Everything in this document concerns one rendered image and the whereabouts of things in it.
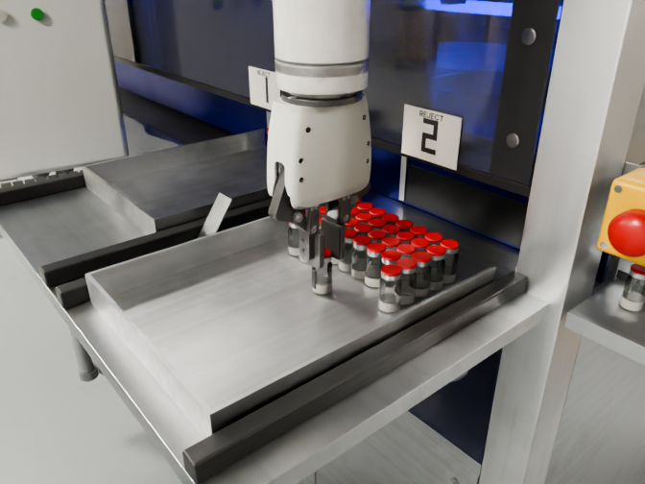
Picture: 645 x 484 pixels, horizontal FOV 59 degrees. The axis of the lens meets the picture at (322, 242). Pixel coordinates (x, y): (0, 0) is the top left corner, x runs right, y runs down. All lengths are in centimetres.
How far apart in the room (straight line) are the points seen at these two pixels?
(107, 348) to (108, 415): 128
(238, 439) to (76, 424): 145
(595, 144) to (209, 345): 40
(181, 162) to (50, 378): 119
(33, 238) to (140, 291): 22
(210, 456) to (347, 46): 33
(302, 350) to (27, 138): 89
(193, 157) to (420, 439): 60
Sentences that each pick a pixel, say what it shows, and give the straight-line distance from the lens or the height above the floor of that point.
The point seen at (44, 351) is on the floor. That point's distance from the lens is 219.
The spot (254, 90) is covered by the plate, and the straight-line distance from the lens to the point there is 95.
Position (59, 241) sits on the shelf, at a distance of 80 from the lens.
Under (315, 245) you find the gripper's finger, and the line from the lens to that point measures 57.
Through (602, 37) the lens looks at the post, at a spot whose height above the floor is 115.
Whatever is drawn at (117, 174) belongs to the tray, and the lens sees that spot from 98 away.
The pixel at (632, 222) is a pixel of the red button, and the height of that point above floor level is 101.
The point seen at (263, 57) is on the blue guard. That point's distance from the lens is 92.
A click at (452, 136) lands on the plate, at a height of 103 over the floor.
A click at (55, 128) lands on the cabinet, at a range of 130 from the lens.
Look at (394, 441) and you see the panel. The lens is 96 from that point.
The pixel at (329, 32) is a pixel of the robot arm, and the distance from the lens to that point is 49.
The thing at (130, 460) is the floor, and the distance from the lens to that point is 171.
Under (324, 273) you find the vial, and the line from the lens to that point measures 60.
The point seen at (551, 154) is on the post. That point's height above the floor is 104.
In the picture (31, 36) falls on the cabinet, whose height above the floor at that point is 107.
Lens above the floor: 121
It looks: 27 degrees down
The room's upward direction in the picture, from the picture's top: straight up
